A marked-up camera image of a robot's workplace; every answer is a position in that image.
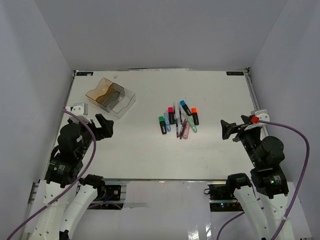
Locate light green correction pen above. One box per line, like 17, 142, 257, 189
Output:
182, 113, 198, 133

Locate light pink correction pen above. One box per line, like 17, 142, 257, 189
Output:
182, 123, 190, 139

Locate green cap highlighter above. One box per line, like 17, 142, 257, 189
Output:
158, 116, 167, 135

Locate amber plastic tray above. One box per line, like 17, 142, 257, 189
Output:
85, 77, 113, 106

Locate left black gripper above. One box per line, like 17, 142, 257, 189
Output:
76, 112, 114, 157

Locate purple ink gel pen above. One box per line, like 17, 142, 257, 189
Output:
175, 118, 179, 138

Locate orange cap highlighter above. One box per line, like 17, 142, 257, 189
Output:
191, 107, 200, 126

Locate left black logo sticker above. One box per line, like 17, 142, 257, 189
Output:
76, 71, 94, 76

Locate blue cap highlighter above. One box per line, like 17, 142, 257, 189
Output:
179, 100, 192, 117

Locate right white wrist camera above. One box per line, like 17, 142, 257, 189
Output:
245, 109, 270, 131

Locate red ink gel pen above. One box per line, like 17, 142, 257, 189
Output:
179, 118, 187, 140

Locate right black logo sticker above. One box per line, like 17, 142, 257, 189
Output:
226, 71, 245, 76

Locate pink cap highlighter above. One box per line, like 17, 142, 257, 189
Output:
168, 106, 175, 125

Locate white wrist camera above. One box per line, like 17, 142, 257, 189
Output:
245, 109, 270, 131
70, 102, 90, 124

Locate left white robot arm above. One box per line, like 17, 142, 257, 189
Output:
29, 113, 114, 240

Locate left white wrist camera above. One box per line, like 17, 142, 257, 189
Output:
70, 102, 90, 124

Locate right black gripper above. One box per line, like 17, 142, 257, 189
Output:
220, 114, 261, 167

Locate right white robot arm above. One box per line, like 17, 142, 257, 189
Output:
220, 115, 295, 240

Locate blue ink gel pen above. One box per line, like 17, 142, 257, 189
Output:
178, 104, 183, 125

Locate smoky grey plastic tray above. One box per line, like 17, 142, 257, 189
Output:
96, 83, 125, 113

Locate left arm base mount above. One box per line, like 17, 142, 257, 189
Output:
88, 184, 124, 210

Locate clear plastic tray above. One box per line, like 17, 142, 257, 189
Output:
109, 88, 136, 119

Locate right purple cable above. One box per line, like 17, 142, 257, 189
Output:
215, 119, 311, 240

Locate black logo sticker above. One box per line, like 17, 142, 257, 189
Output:
76, 71, 94, 76
226, 71, 245, 76

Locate light blue correction pen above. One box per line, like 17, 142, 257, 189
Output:
163, 112, 171, 132

